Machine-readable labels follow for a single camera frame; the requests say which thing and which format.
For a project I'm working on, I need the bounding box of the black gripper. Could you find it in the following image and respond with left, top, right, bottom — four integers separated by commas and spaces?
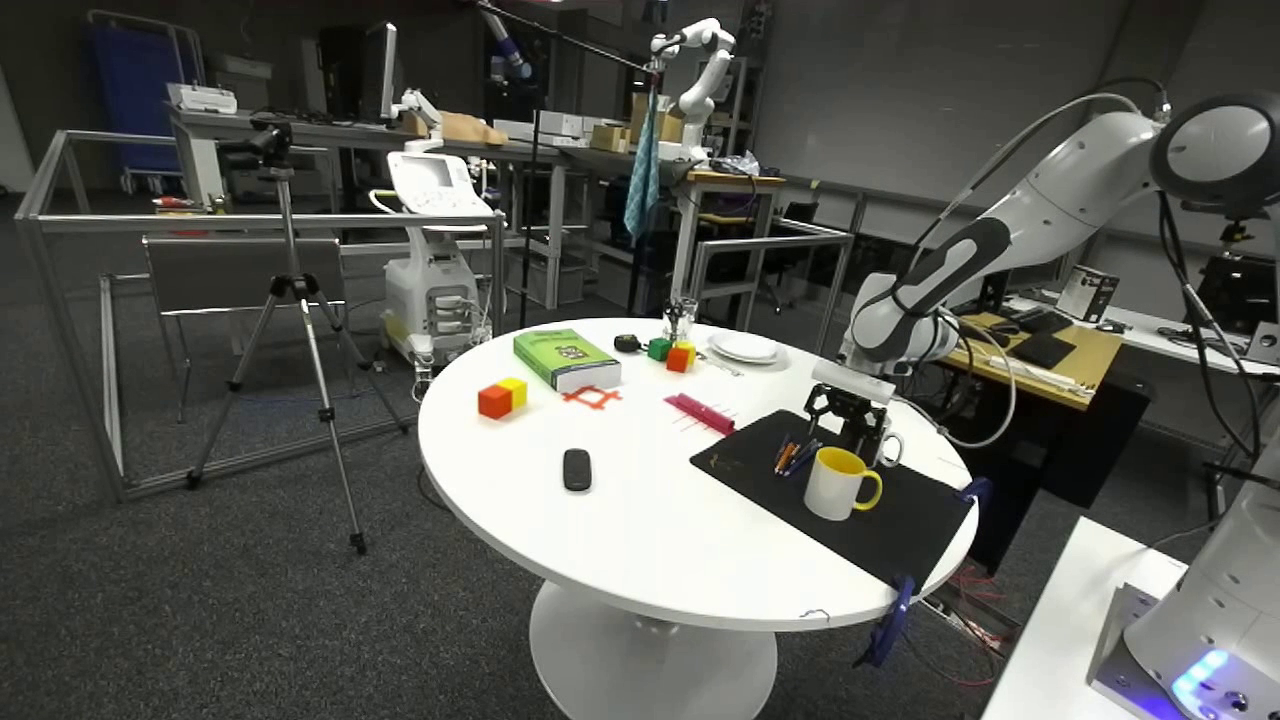
798, 379, 895, 472

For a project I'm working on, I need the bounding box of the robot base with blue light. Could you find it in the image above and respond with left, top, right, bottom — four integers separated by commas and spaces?
1082, 455, 1280, 720

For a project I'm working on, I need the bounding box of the white mug yellow inside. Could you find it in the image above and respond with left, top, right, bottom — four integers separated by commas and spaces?
798, 445, 887, 529

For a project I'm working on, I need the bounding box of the black mat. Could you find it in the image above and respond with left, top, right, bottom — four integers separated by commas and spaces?
688, 404, 976, 595

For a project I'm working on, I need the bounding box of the large white plate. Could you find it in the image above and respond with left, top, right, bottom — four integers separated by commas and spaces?
703, 330, 796, 378

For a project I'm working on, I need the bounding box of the blue table clamp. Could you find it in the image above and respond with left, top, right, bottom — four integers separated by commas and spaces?
856, 574, 925, 672
954, 476, 1001, 519

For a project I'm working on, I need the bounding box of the pink ruler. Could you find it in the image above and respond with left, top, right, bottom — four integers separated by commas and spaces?
658, 387, 739, 439

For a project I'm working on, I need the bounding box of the glass holding cutlery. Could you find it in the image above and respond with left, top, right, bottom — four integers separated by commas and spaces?
658, 298, 700, 353

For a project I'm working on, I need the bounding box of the wooden desk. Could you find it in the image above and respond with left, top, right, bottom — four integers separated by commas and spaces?
937, 303, 1127, 413

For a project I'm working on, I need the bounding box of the black computer mouse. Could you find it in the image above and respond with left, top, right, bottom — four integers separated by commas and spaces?
561, 445, 597, 498

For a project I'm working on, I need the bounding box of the white robot stand table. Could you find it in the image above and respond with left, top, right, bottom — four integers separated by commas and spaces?
976, 511, 1191, 720

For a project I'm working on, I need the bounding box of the green book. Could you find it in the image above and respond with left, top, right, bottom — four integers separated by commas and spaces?
506, 325, 626, 402

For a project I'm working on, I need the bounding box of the teal hanging cloth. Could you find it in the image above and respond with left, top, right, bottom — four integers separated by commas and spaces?
621, 110, 666, 251

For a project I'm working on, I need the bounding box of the white medical cart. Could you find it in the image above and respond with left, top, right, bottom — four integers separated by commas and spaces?
369, 148, 500, 379

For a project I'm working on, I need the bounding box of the grey panel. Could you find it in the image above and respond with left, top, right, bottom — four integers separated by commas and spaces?
138, 231, 350, 321

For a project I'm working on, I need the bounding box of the blue bin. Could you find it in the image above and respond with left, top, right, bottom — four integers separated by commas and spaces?
84, 11, 206, 182

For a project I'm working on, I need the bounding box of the white table pedestal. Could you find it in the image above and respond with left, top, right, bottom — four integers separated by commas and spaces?
522, 579, 784, 720

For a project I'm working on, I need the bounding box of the black camera tripod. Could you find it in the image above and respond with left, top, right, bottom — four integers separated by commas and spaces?
182, 120, 413, 562

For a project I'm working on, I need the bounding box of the metal rail frame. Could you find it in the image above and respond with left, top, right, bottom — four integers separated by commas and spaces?
13, 123, 510, 500

